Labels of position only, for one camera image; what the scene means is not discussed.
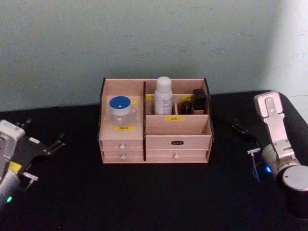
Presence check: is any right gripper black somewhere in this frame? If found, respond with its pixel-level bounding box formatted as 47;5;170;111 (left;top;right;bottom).
231;118;267;157

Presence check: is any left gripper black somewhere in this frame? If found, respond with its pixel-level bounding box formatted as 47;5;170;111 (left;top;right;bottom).
10;117;66;173

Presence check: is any square black capped bottle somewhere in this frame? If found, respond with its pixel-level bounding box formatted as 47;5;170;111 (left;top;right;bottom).
192;89;208;116

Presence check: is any wide wooden drawer white knob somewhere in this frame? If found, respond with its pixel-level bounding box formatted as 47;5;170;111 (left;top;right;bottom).
146;150;208;162

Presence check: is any small black bottle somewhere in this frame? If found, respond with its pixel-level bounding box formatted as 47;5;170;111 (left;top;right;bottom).
180;100;193;115

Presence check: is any pale wooden desk organizer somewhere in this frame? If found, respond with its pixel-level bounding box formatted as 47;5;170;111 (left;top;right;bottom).
98;77;215;165

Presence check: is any small wooden drawer white knob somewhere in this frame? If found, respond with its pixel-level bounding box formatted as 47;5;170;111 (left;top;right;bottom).
101;140;144;150
102;150;144;163

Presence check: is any wide wooden drawer black label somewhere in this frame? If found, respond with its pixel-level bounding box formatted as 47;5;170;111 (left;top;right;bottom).
145;134;212;151

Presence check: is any white plastic bottle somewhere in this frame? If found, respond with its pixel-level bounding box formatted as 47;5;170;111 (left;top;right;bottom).
154;76;174;116

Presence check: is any clear jar blue lid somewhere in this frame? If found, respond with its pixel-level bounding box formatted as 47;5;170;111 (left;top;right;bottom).
106;95;141;126

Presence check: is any black table cloth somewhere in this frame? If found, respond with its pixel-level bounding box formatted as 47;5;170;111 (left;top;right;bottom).
0;90;308;231

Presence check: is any right gripper thin cable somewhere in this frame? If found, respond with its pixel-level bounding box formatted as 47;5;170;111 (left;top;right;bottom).
247;147;263;184

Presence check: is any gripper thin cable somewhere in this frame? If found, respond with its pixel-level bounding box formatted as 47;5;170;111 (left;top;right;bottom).
21;171;39;192
247;147;263;184

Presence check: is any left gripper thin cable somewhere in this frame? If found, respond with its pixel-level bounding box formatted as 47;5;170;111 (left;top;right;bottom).
21;171;39;192

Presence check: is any pale wall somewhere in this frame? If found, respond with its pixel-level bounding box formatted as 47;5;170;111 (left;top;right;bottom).
0;0;308;113

